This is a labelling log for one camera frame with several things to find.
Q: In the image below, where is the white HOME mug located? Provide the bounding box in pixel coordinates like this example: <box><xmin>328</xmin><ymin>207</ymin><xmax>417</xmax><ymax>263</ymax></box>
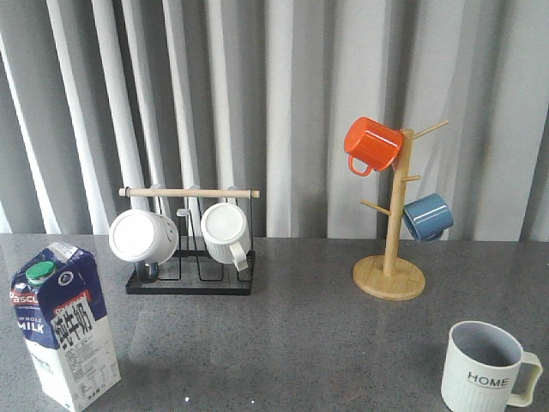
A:
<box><xmin>441</xmin><ymin>321</ymin><xmax>543</xmax><ymax>411</ymax></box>

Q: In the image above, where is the blue mug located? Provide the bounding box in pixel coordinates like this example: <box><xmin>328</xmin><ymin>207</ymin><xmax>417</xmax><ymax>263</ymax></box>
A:
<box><xmin>402</xmin><ymin>193</ymin><xmax>454</xmax><ymax>243</ymax></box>

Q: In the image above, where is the blue white milk carton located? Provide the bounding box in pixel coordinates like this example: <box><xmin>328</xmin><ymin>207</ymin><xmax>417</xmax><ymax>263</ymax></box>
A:
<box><xmin>9</xmin><ymin>242</ymin><xmax>121</xmax><ymax>411</ymax></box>

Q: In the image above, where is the white ribbed mug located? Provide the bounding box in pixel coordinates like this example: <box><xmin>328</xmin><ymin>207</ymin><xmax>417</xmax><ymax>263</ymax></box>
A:
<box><xmin>201</xmin><ymin>203</ymin><xmax>251</xmax><ymax>271</ymax></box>

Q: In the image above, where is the orange mug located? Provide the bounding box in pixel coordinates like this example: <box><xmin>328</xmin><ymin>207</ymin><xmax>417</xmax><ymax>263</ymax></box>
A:
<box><xmin>344</xmin><ymin>117</ymin><xmax>404</xmax><ymax>177</ymax></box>

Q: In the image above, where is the wooden mug tree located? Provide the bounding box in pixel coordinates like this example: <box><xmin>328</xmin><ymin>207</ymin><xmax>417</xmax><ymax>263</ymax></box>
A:
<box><xmin>353</xmin><ymin>119</ymin><xmax>449</xmax><ymax>300</ymax></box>

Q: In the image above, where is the white smiley mug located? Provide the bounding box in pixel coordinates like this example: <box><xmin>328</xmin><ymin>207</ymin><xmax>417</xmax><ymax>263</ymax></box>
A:
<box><xmin>109</xmin><ymin>209</ymin><xmax>179</xmax><ymax>265</ymax></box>

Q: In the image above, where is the grey pleated curtain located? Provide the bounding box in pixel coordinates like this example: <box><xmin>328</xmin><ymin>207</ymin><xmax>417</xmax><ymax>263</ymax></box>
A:
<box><xmin>1</xmin><ymin>1</ymin><xmax>548</xmax><ymax>241</ymax></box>

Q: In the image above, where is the black wire mug rack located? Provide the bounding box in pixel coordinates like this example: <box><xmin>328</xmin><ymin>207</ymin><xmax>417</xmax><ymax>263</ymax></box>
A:
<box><xmin>119</xmin><ymin>187</ymin><xmax>260</xmax><ymax>295</ymax></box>

